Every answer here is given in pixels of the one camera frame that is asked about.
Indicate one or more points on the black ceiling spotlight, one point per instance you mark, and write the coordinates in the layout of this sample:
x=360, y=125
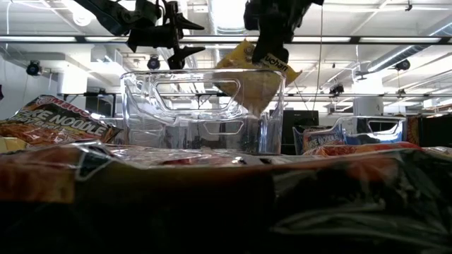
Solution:
x=153, y=63
x=337, y=89
x=402, y=64
x=33, y=67

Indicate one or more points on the black cabinet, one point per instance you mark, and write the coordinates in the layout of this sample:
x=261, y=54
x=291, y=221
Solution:
x=438, y=130

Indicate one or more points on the orange patterned cloth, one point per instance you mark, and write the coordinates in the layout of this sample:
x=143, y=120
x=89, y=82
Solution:
x=413, y=130

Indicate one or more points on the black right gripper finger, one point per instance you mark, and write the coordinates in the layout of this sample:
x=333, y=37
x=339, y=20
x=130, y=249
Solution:
x=270, y=46

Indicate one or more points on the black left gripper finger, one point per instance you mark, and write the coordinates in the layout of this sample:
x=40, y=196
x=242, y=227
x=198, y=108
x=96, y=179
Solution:
x=187, y=24
x=180, y=56

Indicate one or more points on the silver air duct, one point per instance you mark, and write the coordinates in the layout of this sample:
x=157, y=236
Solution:
x=226, y=17

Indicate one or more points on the white box unit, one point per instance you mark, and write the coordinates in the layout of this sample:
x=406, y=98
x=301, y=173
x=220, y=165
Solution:
x=367, y=106

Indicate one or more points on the clear plastic bin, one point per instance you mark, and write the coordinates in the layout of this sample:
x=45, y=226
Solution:
x=388, y=137
x=141, y=116

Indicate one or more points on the black monitor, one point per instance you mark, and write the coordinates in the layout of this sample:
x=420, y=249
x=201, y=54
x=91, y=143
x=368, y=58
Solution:
x=300, y=123

